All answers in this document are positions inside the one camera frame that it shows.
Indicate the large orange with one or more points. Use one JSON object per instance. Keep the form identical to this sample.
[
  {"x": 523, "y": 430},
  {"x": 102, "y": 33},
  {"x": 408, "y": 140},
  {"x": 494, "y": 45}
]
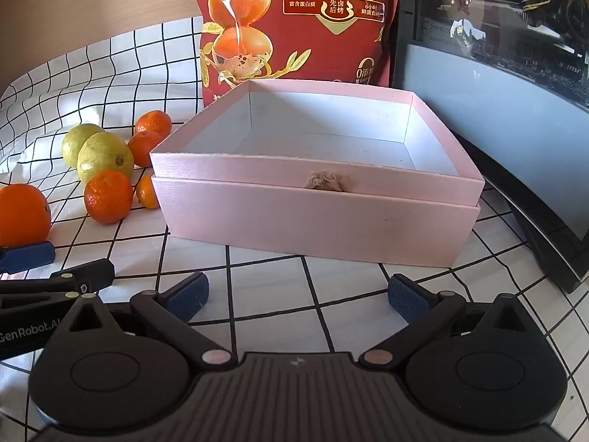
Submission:
[{"x": 20, "y": 214}]

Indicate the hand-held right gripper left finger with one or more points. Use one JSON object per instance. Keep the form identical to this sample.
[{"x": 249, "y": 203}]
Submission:
[{"x": 188, "y": 297}]

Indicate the pink cardboard box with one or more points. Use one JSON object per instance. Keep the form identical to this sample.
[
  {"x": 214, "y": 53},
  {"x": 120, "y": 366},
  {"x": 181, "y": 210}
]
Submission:
[{"x": 313, "y": 221}]

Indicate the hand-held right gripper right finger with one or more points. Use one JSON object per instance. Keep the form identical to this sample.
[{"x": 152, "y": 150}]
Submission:
[{"x": 407, "y": 299}]

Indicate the red snack bag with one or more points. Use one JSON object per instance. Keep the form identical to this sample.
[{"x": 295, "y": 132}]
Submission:
[{"x": 322, "y": 55}]

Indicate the white grid tablecloth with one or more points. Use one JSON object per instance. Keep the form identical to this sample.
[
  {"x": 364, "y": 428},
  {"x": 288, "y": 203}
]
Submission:
[{"x": 257, "y": 294}]

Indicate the black computer case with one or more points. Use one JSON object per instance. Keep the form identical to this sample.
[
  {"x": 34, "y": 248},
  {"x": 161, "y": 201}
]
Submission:
[{"x": 497, "y": 78}]

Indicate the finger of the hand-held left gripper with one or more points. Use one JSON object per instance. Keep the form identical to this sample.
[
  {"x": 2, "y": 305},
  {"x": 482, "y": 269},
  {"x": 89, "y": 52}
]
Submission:
[
  {"x": 30, "y": 256},
  {"x": 94, "y": 270}
]

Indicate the small tangerine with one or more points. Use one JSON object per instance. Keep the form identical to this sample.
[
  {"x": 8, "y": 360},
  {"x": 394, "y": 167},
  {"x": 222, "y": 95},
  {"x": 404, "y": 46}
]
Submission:
[{"x": 146, "y": 192}]

